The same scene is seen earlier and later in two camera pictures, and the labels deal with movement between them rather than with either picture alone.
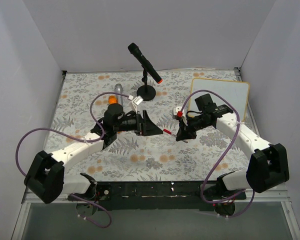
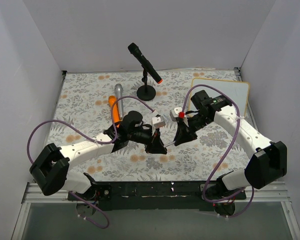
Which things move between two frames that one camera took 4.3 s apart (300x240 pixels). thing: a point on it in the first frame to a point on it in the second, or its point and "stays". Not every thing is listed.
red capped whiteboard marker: (170, 133) to (169, 144)
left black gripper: (140, 124) to (154, 140)
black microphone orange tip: (136, 52) stays
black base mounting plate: (158, 196) stays
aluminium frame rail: (277, 194) stays
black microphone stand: (146, 92) stays
